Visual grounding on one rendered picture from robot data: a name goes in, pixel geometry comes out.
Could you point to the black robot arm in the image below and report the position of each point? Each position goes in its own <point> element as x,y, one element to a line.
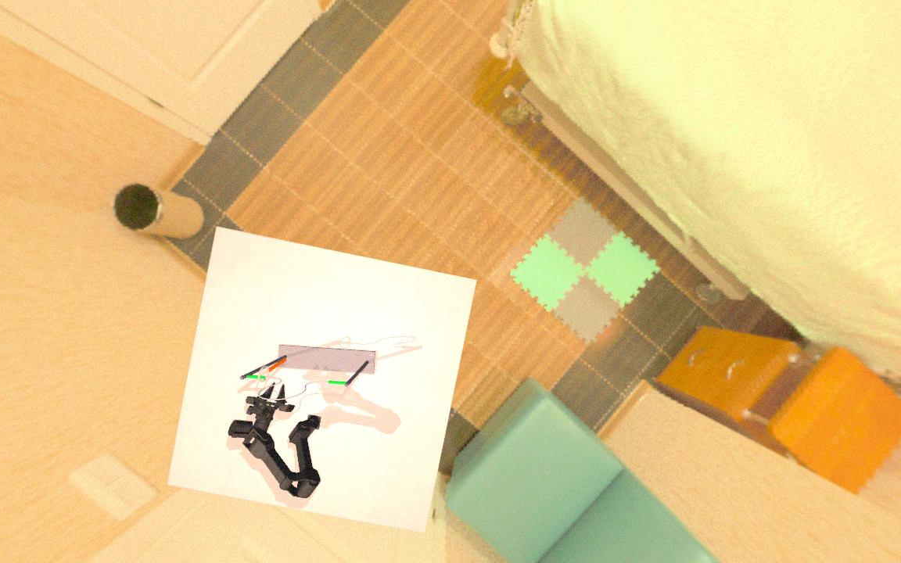
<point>263,448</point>

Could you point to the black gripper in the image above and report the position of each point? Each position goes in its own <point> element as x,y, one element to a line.
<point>280,404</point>

